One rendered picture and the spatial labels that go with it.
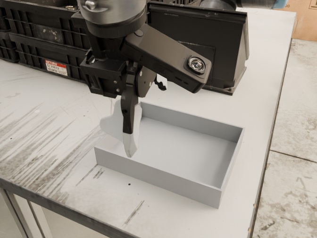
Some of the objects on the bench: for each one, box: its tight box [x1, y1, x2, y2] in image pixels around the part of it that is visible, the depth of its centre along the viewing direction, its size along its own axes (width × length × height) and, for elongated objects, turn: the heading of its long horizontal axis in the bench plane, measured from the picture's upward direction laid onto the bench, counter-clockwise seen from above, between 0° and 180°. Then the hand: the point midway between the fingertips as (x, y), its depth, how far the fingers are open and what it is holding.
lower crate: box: [9, 33, 94, 85], centre depth 100 cm, size 40×30×12 cm
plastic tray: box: [94, 101, 245, 209], centre depth 62 cm, size 27×20×5 cm
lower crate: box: [0, 31, 21, 63], centre depth 116 cm, size 40×30×12 cm
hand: (152, 122), depth 47 cm, fingers open, 14 cm apart
